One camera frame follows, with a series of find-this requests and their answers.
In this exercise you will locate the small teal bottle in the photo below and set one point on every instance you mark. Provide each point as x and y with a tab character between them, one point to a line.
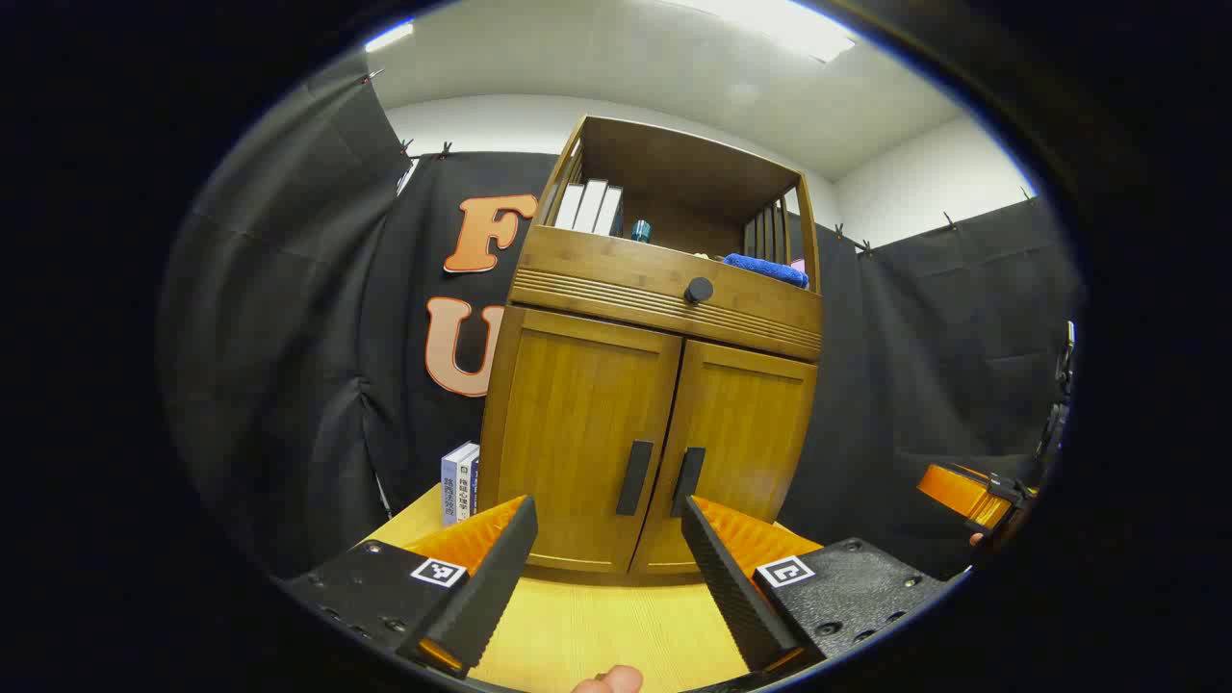
641	231

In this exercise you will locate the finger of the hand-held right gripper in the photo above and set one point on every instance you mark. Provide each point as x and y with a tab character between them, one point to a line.
958	491

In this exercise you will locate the small ceiling light panel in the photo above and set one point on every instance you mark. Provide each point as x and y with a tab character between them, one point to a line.
389	37

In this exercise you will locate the ribbed wooden cabinet drawer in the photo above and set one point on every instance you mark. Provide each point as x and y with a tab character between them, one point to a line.
597	269

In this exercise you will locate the wooden double-door shoe cabinet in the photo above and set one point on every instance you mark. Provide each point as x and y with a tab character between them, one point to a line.
664	164

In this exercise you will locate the blue and white book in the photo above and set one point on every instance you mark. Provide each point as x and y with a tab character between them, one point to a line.
454	486
474	491

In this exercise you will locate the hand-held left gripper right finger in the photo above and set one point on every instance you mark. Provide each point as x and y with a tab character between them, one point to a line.
736	587

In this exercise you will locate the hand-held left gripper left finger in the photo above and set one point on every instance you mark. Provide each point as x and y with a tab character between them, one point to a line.
486	587

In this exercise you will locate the round black drawer knob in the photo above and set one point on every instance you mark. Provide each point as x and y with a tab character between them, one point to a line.
699	291

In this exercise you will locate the wooden cabinet door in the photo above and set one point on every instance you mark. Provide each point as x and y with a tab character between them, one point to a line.
751	423
577	414

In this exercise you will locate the large ceiling light panel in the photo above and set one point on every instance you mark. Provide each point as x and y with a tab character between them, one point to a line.
770	24

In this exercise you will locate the blue folded towel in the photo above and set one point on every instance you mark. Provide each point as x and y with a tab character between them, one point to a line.
765	269

